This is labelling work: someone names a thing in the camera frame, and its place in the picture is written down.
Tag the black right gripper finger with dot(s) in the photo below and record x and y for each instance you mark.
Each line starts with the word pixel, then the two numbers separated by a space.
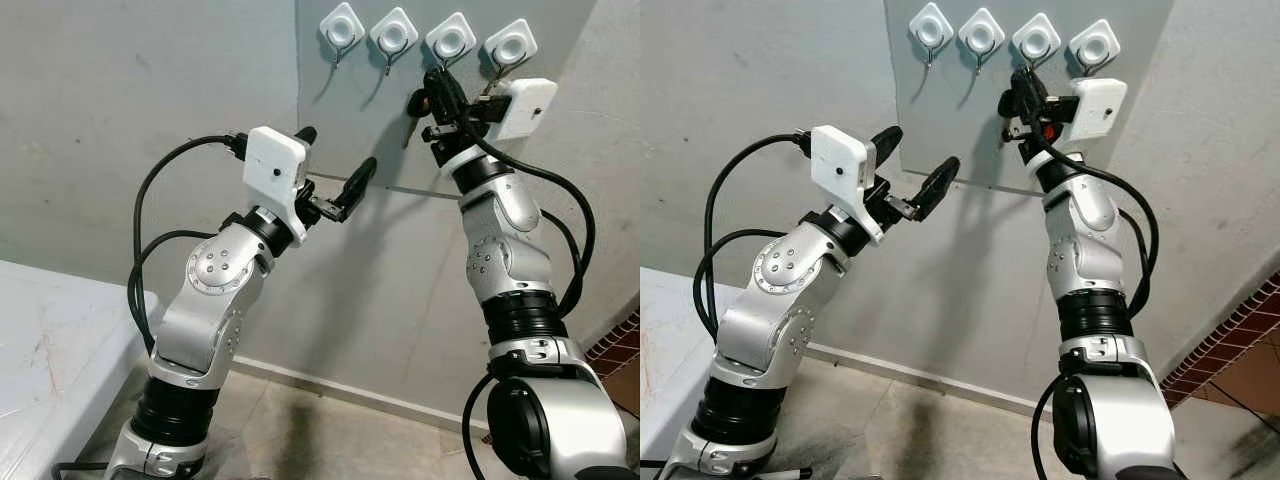
pixel 456 98
pixel 1018 82
pixel 1036 92
pixel 434 82

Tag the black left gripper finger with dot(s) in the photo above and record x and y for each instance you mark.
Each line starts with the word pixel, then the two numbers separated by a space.
pixel 358 186
pixel 307 135
pixel 940 188
pixel 888 142

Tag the keys with black fob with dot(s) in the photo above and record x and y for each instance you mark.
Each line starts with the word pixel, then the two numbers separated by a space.
pixel 1009 103
pixel 418 103

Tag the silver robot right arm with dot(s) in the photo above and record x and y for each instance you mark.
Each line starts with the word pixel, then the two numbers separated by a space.
pixel 510 260
pixel 1085 260

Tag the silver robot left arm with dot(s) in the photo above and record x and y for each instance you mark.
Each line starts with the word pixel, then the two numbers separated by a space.
pixel 770 320
pixel 205 320

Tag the white skirting board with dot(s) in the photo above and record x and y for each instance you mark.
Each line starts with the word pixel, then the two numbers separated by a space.
pixel 350 392
pixel 920 378

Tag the white table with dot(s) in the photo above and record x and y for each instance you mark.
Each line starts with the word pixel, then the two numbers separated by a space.
pixel 670 340
pixel 50 360

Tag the white adhesive wall hook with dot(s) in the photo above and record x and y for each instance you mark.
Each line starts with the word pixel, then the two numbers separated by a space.
pixel 393 34
pixel 981 32
pixel 1094 46
pixel 1036 39
pixel 451 40
pixel 931 26
pixel 342 28
pixel 511 45

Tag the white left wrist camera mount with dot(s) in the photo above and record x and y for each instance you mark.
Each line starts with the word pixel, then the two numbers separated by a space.
pixel 272 172
pixel 842 172

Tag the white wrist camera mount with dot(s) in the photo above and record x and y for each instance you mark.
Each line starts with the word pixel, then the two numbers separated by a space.
pixel 1095 108
pixel 272 172
pixel 842 172
pixel 525 108

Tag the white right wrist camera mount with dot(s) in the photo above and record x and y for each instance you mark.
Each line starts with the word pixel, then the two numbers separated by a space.
pixel 525 108
pixel 1095 108

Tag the grey wall panel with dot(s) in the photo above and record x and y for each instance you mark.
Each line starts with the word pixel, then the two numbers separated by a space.
pixel 380 115
pixel 960 115

